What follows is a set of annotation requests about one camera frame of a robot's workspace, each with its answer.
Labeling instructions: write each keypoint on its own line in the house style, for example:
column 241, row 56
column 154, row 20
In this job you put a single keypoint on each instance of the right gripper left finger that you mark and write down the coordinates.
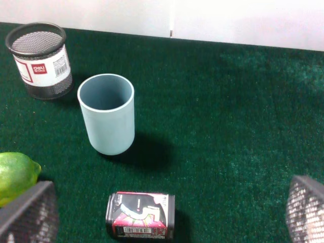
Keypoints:
column 32, row 217

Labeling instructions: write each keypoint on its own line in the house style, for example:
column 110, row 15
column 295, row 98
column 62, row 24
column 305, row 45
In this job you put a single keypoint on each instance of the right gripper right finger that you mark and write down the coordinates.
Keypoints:
column 304, row 210

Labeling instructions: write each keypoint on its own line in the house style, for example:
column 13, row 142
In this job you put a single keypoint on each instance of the green lime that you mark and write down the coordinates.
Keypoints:
column 18, row 173

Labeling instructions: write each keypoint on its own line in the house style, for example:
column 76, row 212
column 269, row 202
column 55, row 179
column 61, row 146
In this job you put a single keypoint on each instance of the black pink small box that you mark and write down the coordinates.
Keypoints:
column 137, row 215

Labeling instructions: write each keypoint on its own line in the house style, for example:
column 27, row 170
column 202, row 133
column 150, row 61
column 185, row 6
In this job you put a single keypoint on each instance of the green felt table cloth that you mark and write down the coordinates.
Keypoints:
column 222, row 127

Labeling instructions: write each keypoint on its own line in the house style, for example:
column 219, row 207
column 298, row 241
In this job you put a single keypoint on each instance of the light blue plastic cup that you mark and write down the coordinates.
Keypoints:
column 107, row 104

